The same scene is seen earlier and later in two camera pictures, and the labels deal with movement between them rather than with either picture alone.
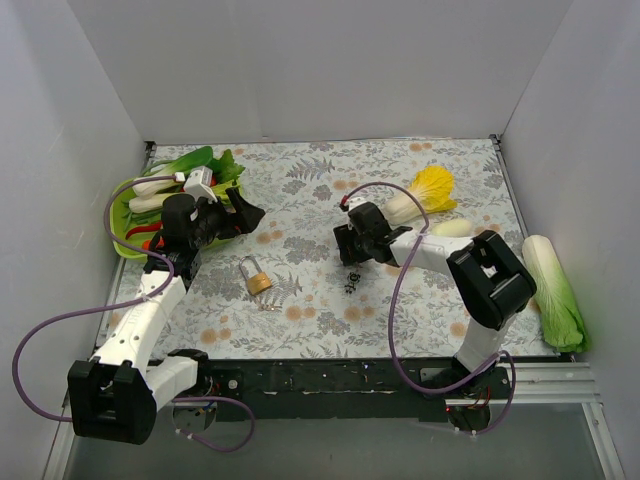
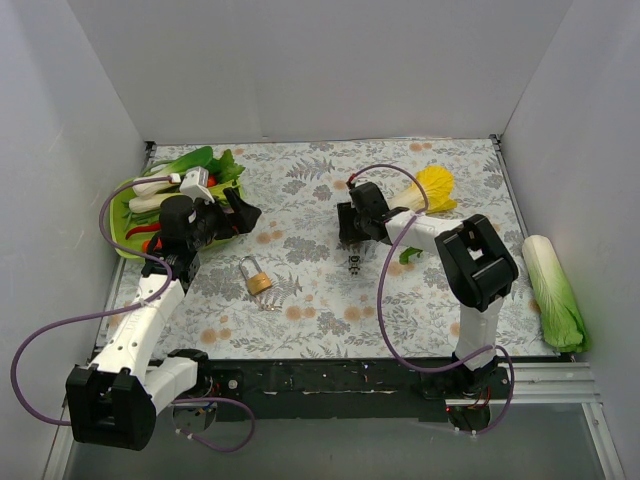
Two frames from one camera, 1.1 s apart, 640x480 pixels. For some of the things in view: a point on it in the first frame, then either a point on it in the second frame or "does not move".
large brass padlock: x=259 y=282 does not move
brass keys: x=269 y=307 does not move
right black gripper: x=347 y=245 -> x=347 y=226
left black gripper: x=232 y=215 does not move
